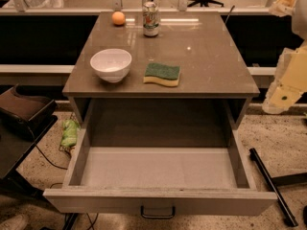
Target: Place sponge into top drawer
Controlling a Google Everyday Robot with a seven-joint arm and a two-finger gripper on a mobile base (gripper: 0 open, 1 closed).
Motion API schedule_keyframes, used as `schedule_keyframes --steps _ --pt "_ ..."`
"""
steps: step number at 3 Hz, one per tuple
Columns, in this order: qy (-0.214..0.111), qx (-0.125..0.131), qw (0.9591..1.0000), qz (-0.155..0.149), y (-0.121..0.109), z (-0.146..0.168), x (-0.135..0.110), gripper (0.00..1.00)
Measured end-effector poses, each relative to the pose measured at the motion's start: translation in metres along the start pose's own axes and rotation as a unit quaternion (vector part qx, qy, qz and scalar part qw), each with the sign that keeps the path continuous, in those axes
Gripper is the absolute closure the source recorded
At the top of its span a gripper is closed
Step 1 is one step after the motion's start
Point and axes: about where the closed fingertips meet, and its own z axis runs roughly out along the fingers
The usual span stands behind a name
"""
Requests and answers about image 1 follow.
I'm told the black floor cable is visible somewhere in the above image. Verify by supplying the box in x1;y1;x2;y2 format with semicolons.
27;126;69;172

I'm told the black drawer handle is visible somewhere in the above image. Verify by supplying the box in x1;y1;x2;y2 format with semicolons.
140;206;176;219

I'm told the white shoe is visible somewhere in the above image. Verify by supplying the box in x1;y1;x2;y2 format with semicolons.
0;214;29;230

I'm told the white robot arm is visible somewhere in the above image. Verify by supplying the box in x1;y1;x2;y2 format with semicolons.
262;0;307;114

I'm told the open grey drawer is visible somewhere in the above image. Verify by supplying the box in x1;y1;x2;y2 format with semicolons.
44;124;276;216

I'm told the dark brown side stand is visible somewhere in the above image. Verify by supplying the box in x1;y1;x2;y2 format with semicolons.
0;85;58;201

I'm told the green crumpled bag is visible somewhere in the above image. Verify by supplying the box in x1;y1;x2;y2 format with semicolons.
60;120;80;148

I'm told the white bowl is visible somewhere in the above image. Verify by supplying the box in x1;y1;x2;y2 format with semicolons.
90;49;132;83

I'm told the grey drawer cabinet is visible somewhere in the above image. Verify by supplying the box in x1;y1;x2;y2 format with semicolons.
63;12;259;148

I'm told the orange ball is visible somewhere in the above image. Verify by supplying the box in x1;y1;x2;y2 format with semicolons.
111;11;126;26

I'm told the soda can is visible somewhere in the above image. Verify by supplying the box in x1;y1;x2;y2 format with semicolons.
143;1;159;37

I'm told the green and yellow sponge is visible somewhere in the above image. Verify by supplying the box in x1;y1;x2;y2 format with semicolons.
143;63;180;87

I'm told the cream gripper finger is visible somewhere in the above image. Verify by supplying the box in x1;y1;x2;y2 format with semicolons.
262;82;302;114

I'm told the black floor bar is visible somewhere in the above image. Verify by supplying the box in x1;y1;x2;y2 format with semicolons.
249;148;298;227

